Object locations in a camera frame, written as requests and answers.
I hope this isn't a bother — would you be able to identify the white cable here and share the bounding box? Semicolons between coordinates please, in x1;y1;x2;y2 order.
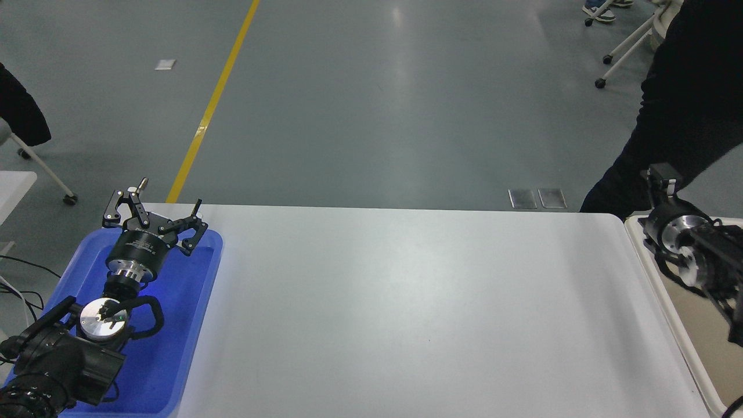
0;276;33;329

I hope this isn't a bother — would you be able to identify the black cable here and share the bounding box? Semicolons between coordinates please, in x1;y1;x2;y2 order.
0;255;62;280

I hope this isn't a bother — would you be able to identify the white office chair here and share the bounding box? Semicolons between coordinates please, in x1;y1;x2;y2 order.
595;0;683;89

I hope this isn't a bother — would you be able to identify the grey chair with casters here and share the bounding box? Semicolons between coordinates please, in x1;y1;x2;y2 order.
0;119;78;207

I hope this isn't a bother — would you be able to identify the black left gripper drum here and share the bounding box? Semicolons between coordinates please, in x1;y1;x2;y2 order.
106;226;173;274

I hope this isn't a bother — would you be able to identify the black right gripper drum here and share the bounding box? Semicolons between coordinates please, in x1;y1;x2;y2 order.
643;197;704;254

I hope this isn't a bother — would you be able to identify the large pale bin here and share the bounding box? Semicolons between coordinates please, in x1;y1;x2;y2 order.
624;214;743;418

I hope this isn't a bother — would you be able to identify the white chair leg with caster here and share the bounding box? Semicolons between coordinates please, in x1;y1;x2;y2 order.
585;0;615;28

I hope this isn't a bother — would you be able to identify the blue plastic tray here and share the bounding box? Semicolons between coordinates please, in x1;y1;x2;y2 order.
3;228;224;418

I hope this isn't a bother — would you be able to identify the small white table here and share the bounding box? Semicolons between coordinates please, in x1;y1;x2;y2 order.
0;172;37;226

